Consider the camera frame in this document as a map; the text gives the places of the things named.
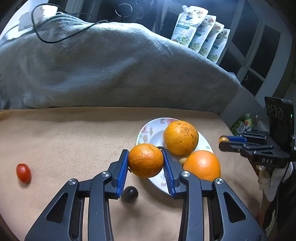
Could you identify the white refill pouch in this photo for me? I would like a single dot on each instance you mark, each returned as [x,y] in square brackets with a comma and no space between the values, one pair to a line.
[204,34]
[220,48]
[188,23]
[214,41]

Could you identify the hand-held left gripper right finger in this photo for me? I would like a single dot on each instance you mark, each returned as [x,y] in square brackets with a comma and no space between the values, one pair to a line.
[167,173]

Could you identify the small orange kumquat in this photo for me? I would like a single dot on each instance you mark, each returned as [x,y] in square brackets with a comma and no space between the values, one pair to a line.
[222,139]

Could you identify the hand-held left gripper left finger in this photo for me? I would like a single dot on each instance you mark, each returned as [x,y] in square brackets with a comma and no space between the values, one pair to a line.
[123,173]

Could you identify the white floral plate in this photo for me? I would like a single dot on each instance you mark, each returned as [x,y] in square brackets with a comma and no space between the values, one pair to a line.
[148,132]

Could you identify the white cloth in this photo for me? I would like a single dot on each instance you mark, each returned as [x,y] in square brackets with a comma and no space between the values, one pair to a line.
[269,183]

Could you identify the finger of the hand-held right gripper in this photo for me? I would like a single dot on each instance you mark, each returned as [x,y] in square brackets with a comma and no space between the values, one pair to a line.
[231,146]
[238,139]

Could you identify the grey blanket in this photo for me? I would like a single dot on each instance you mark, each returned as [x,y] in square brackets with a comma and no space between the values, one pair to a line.
[104,69]

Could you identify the grey framed glass door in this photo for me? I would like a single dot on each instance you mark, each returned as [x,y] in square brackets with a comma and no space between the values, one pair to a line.
[259,46]

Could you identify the large smooth orange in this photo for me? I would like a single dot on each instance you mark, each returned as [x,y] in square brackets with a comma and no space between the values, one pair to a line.
[203,165]

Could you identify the beige fleece blanket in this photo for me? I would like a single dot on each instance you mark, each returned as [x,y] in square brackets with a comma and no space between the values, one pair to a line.
[69,139]

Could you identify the large tan longan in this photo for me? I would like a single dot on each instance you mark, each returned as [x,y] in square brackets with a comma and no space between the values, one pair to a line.
[182,160]

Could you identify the medium mandarin orange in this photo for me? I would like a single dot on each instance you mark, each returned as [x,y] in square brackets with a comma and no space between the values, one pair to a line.
[145,160]

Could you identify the rough-skinned orange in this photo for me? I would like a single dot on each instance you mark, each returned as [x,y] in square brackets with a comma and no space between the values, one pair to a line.
[180,138]

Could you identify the green printed packet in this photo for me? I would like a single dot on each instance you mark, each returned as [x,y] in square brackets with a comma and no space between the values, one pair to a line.
[242,126]

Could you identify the red cherry tomato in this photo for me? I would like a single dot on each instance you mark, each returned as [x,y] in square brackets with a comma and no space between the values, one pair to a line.
[23,173]

